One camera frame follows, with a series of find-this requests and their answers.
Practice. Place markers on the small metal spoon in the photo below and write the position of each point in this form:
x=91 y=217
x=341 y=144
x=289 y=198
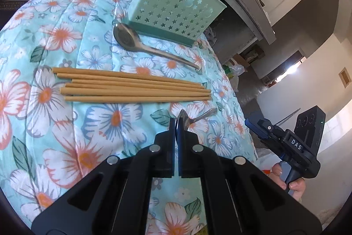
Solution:
x=203 y=114

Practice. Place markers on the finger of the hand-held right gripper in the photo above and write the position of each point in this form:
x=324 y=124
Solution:
x=261 y=129

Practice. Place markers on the large metal spoon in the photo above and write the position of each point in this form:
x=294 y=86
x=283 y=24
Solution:
x=125 y=35

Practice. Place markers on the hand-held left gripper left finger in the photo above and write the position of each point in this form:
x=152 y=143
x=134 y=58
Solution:
x=172 y=138

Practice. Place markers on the person's right hand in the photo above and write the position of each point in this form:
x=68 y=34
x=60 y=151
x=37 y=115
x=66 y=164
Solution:
x=297 y=186

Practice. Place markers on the floral quilted blanket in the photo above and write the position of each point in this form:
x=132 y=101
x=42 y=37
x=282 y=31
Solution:
x=82 y=125

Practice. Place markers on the green perforated utensil holder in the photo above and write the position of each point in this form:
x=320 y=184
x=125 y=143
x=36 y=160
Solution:
x=176 y=12

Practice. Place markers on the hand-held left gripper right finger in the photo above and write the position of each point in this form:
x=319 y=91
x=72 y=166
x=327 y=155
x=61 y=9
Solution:
x=180 y=149

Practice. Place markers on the plastic bag with greens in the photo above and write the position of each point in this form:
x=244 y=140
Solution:
x=233 y=72

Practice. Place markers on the bundle of wooden chopsticks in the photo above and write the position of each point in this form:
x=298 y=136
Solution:
x=123 y=91

